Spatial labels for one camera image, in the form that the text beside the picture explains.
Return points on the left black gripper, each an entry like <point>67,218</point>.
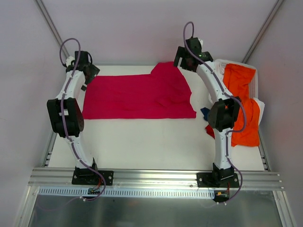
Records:
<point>92,71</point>

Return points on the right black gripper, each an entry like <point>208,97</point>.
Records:
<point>178,59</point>

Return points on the magenta t shirt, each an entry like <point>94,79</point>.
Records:
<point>162,94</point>

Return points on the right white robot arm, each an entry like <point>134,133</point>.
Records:
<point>222,115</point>

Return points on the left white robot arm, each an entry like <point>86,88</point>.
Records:
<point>66,115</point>

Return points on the white laundry basket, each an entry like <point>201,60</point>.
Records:
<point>219,66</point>

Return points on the white t shirt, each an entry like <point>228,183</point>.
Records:
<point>261,107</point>

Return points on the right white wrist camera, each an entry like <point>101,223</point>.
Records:
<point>201,42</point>

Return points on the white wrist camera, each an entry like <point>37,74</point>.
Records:
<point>201,42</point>
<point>69,61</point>

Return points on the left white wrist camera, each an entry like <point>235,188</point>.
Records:
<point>69,61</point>

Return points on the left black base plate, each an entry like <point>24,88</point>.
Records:
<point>87,177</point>

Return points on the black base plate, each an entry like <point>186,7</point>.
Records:
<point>87,177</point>
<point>208,180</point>

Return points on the left aluminium frame post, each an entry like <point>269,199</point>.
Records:
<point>49,21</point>

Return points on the aluminium frame post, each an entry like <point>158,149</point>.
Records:
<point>270,17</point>
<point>49,21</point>

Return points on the aluminium mounting rail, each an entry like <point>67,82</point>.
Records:
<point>158,179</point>

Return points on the white slotted cable duct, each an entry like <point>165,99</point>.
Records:
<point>127,192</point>

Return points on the right aluminium frame post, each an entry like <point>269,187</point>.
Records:
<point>270,17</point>

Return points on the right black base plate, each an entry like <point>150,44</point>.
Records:
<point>208,180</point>

